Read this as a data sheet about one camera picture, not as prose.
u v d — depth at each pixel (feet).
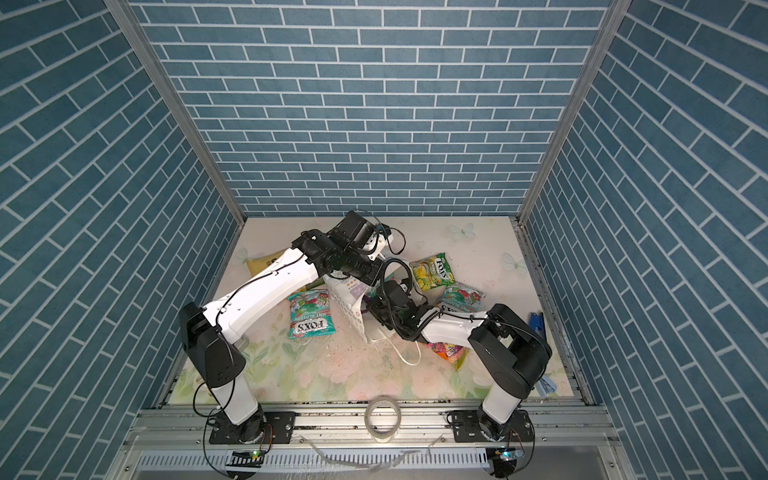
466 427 2.42
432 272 3.33
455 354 2.74
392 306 2.23
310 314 2.93
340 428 2.47
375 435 2.35
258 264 3.27
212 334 1.42
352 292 2.65
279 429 2.44
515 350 1.58
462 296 3.09
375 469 2.25
